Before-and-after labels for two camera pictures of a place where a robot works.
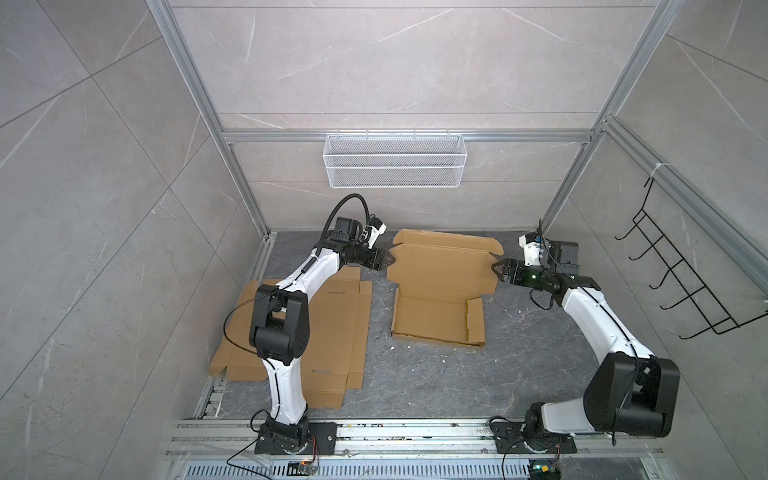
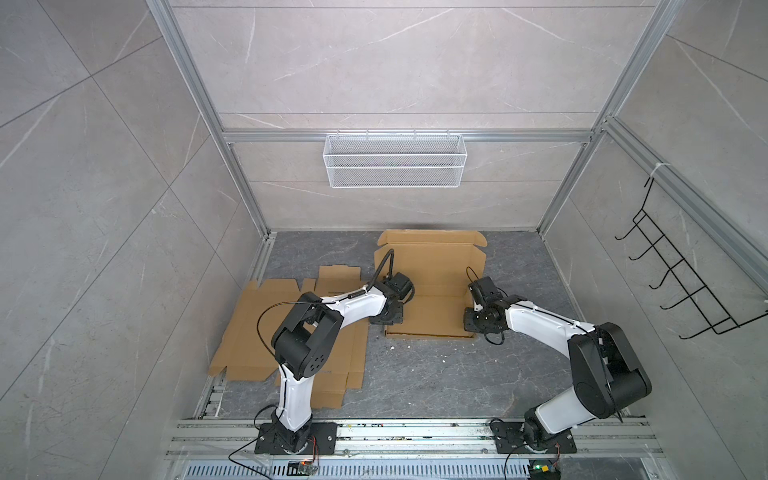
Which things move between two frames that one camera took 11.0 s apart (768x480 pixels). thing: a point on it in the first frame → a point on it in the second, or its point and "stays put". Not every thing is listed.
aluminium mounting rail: [235, 440] stays put
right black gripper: [511, 265] → [468, 323]
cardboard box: [442, 277] stays put
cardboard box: [334, 358] stays put
